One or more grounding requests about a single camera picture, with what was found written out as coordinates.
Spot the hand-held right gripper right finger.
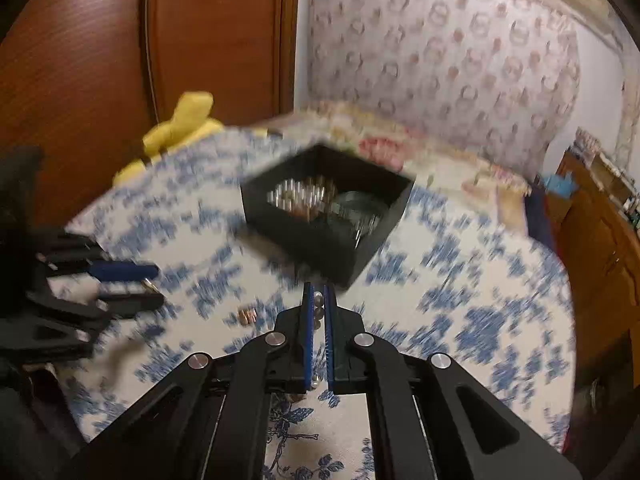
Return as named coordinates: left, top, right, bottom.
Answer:
left=322, top=284, right=583, bottom=480

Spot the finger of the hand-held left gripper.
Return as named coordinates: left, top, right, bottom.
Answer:
left=37, top=230, right=161, bottom=283
left=30, top=290, right=166, bottom=348

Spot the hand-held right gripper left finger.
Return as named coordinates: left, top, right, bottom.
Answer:
left=75, top=282, right=317, bottom=480

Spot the silver bead bracelet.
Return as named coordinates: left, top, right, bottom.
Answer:
left=312, top=290, right=326, bottom=391

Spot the black square box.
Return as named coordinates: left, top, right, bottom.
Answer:
left=240, top=143, right=417, bottom=288

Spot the brown wooden bead bracelet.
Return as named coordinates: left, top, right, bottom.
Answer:
left=295, top=177, right=336, bottom=221

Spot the translucent green bangle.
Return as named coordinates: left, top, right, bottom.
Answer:
left=332, top=191, right=393, bottom=233

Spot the white pearl bracelet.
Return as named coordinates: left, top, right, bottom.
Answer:
left=267, top=177, right=303, bottom=208

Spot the blue floral blanket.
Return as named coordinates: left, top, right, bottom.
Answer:
left=60, top=127, right=576, bottom=480

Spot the yellow plush toy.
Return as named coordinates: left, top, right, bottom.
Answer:
left=112, top=91, right=226, bottom=186

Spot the pink floral quilt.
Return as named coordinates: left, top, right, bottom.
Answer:
left=260, top=100, right=533, bottom=221

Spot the dark blue bed sheet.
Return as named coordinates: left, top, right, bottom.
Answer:
left=525, top=185, right=556, bottom=251

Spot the blue plastic bag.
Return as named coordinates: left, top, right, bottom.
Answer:
left=542, top=172, right=578, bottom=196

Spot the long wooden cabinet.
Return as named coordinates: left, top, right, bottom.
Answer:
left=542, top=150, right=640, bottom=386

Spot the stack of papers and boxes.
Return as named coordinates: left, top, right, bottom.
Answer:
left=575, top=127, right=640, bottom=231

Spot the ring patterned wall curtain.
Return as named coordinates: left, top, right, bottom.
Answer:
left=300, top=0, right=581, bottom=176

